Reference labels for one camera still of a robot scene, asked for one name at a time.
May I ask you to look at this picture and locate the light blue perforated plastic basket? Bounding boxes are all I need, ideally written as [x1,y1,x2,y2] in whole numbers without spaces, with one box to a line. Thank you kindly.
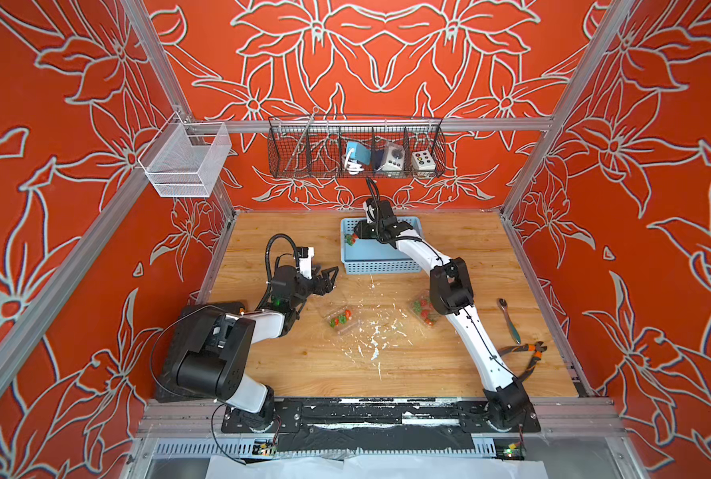
[341,218,422,275]

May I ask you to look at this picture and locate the clear plastic clamshell container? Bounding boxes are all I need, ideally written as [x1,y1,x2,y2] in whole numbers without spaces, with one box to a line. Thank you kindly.
[408,289,443,327]

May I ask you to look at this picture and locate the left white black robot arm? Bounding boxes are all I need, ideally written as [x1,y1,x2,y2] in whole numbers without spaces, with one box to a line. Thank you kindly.
[154,234,339,432]

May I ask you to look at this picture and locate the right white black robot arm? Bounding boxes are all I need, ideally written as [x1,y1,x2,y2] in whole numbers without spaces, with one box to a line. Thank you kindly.
[341,199,534,432]

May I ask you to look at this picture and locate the white grey round device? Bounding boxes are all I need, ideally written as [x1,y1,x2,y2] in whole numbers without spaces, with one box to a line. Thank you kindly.
[373,142,405,178]

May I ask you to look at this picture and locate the blue white device in basket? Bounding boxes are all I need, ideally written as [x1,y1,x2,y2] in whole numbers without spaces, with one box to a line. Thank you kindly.
[343,141,371,176]

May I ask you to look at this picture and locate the white button box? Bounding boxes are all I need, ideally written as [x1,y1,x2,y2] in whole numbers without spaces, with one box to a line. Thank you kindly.
[411,150,436,178]

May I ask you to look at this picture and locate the black tool case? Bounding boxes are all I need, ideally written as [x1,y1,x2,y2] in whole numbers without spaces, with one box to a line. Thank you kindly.
[148,301,246,403]

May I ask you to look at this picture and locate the metal spoon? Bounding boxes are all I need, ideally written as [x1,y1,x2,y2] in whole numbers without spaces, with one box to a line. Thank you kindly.
[497,297,522,344]

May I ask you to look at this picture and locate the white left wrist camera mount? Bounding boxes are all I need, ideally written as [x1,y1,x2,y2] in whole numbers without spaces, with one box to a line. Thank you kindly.
[297,247,315,279]

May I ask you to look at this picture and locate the black wire wall basket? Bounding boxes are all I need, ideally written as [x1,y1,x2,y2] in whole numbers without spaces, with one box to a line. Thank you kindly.
[267,113,447,179]

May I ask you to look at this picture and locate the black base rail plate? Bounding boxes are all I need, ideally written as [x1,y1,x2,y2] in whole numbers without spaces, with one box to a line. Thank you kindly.
[220,397,542,453]

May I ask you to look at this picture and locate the clear acrylic wall box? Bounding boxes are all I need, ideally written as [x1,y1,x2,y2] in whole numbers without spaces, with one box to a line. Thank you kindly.
[139,123,233,199]

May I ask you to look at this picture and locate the orange handled pliers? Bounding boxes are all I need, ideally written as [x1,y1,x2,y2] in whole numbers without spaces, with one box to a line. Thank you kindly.
[498,340,548,381]

